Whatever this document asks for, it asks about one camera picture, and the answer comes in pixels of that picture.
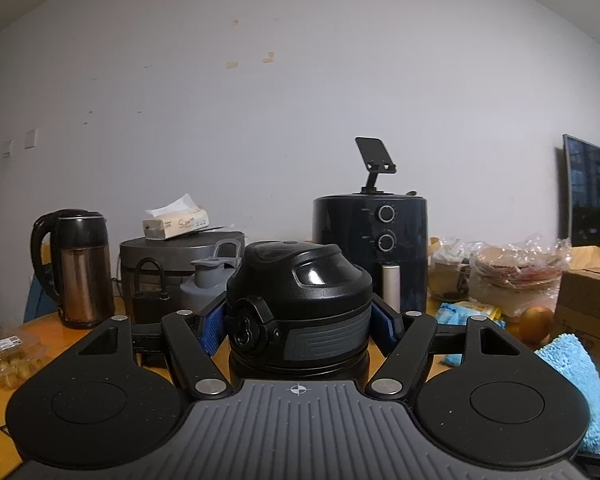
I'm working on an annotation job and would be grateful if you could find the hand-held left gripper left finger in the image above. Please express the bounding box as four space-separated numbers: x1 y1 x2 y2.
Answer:
77 296 233 401

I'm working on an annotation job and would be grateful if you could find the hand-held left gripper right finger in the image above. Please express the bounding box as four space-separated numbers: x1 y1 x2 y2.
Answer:
365 294 523 401

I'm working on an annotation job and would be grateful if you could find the blue microfiber cloth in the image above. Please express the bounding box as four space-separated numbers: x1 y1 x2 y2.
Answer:
534 334 600 456

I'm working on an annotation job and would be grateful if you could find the grey rice cooker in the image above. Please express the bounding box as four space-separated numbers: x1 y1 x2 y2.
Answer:
119 231 246 325

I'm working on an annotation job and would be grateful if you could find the black air fryer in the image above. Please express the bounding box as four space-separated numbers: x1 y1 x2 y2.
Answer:
312 194 429 318

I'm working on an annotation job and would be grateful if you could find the white tissue pack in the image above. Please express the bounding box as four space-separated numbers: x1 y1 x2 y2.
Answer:
141 193 211 241

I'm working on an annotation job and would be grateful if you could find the clear bag of food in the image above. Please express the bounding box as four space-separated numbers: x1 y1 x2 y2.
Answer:
467 232 573 318

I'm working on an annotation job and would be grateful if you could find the black copper electric kettle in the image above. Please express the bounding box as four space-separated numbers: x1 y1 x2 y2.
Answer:
30 209 116 330

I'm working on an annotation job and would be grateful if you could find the black phone stand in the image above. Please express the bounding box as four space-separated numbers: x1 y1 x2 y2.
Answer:
355 136 398 195

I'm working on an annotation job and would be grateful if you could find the closed cardboard box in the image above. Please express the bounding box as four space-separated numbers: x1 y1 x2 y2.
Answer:
552 246 600 386

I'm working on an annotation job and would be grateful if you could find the clear plastic fruit box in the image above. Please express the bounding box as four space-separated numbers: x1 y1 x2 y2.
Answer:
0 324 48 390

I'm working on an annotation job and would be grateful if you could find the grey bottle with handle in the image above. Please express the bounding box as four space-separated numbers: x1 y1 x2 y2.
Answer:
180 239 242 313

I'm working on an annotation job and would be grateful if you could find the black power bank with cable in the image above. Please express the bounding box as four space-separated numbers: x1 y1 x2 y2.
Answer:
132 257 173 325

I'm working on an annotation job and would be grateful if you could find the wall television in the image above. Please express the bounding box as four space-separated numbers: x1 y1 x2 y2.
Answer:
561 134 600 250

